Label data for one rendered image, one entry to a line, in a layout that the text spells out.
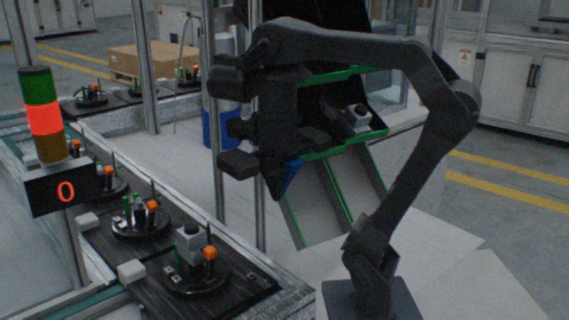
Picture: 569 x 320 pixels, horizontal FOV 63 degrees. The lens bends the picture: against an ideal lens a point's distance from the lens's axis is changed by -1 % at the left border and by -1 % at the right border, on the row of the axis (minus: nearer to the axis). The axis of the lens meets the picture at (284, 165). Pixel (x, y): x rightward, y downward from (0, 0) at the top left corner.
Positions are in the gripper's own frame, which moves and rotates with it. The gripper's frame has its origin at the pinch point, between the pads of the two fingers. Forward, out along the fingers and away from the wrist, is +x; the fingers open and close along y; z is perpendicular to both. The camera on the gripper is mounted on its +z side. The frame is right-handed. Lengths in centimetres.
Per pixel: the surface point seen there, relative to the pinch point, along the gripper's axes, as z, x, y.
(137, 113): 137, 34, -36
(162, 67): 442, 97, -201
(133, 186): 66, 30, -3
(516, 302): -23, 39, -52
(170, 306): 15.3, 28.8, 13.2
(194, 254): 16.4, 20.4, 6.7
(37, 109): 29.6, -9.3, 25.5
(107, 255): 39, 29, 16
